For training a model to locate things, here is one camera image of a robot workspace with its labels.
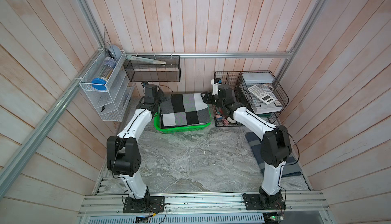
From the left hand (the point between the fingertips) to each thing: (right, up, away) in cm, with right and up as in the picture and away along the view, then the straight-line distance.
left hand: (160, 95), depth 91 cm
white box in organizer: (+64, +13, +10) cm, 66 cm away
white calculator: (+62, +1, +1) cm, 62 cm away
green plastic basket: (-2, -18, +1) cm, 19 cm away
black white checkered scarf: (+12, -9, +2) cm, 15 cm away
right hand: (+25, +1, -2) cm, 25 cm away
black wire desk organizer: (+69, -11, +2) cm, 69 cm away
